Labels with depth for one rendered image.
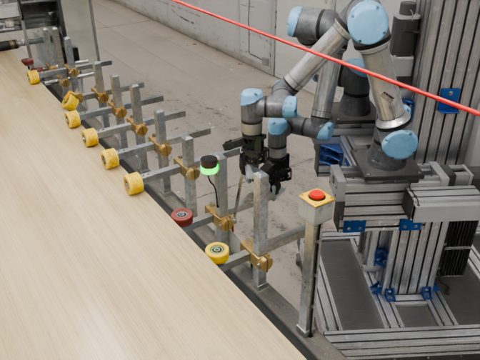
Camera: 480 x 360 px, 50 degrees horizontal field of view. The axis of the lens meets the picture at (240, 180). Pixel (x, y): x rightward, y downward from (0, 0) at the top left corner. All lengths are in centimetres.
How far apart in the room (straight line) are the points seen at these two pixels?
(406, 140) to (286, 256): 155
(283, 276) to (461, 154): 125
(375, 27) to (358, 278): 147
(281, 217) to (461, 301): 130
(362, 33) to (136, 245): 100
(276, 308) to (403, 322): 89
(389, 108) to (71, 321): 117
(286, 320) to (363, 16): 100
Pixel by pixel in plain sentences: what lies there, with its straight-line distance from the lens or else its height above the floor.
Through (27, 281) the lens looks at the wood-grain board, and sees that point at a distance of 176.
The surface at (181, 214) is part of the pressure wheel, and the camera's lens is 191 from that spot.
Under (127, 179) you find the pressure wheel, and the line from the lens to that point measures 203.
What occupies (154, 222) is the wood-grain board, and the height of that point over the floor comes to 90.
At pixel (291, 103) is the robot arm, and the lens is 174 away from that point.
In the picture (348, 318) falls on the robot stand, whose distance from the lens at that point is 252.
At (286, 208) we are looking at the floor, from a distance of 357.
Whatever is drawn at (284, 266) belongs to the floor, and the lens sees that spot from 308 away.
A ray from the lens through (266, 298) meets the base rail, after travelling 186.
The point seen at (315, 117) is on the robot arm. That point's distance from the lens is 201.
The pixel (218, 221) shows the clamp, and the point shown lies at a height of 85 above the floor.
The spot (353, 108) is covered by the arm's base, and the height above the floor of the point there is 107.
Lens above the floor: 198
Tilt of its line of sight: 31 degrees down
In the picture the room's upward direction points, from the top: straight up
